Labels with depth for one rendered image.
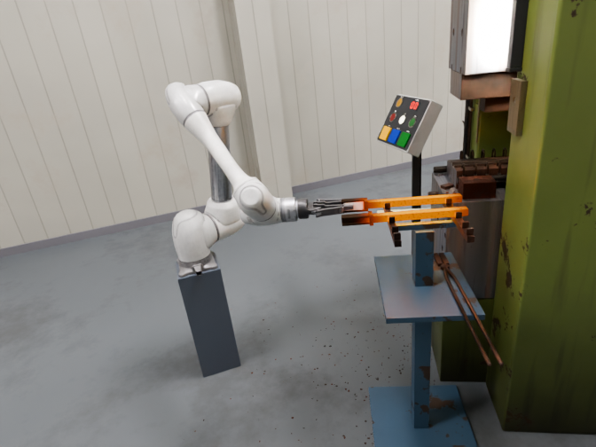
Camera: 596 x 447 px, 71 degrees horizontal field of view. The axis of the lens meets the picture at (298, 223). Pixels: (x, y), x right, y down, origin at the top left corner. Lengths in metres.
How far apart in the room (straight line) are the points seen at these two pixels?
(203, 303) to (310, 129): 2.80
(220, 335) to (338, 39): 3.23
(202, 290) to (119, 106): 2.49
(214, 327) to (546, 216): 1.52
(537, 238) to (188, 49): 3.37
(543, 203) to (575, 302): 0.40
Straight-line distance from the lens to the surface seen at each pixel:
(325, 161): 4.61
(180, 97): 1.73
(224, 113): 1.82
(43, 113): 4.27
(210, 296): 2.07
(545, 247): 1.56
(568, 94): 1.41
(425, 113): 2.23
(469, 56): 1.68
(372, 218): 1.38
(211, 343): 2.23
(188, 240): 1.95
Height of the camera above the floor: 1.56
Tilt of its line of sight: 24 degrees down
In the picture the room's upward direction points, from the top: 7 degrees counter-clockwise
